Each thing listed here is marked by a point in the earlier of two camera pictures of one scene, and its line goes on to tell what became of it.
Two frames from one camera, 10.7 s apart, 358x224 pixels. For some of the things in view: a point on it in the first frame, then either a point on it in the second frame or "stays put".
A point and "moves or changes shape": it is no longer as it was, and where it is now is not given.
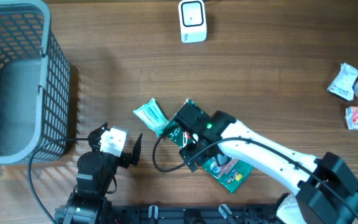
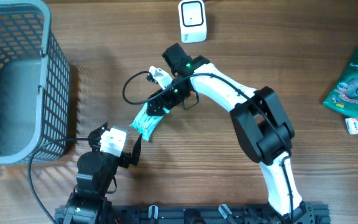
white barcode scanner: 192,20 stays put
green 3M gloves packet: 229,175 -> 354,91
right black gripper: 198,157 -> 157,105
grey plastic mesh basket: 25,84 stays put
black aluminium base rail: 191,214 stays put
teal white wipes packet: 153,116 moves or changes shape
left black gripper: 127,158 stays put
